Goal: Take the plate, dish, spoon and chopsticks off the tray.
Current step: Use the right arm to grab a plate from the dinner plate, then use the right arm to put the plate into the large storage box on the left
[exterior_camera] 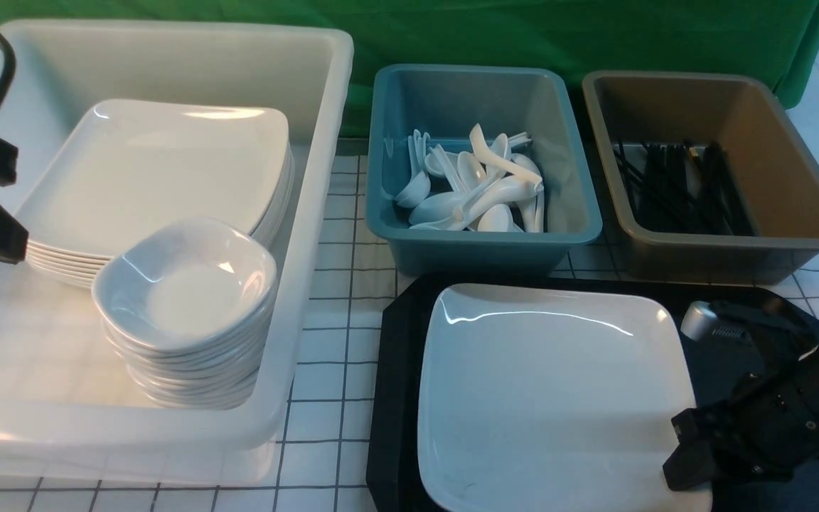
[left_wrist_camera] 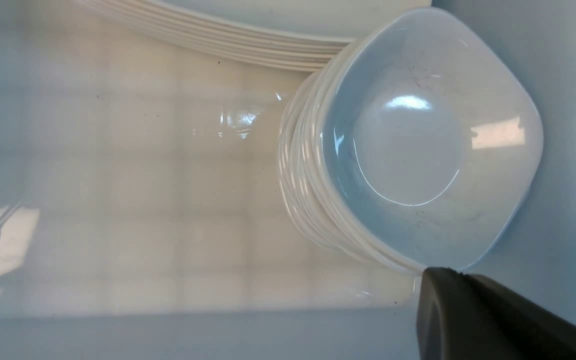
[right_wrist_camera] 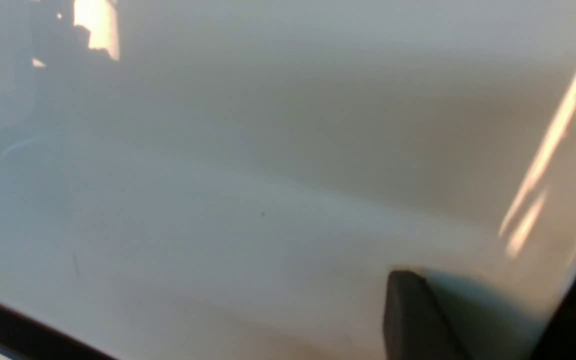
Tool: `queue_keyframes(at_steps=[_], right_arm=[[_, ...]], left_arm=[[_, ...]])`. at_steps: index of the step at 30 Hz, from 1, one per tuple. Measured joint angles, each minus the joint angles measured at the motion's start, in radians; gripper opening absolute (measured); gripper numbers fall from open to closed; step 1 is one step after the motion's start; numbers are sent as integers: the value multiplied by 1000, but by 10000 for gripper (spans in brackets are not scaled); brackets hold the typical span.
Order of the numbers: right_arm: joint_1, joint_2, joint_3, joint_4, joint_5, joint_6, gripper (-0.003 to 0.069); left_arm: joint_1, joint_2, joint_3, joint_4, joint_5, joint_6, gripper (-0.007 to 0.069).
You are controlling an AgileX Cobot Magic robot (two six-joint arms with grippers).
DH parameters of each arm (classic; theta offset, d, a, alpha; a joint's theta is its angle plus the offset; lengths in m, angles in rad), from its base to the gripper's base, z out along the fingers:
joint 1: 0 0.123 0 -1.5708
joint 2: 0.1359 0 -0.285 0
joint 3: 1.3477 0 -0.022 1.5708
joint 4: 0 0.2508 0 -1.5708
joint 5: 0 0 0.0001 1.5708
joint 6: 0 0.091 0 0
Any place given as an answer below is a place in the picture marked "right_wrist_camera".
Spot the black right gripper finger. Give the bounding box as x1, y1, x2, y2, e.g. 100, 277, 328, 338
382, 270, 471, 360

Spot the white square rice plate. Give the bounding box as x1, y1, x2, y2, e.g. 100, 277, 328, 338
0, 0, 576, 360

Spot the black serving tray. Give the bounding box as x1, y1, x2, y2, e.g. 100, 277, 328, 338
0, 274, 576, 360

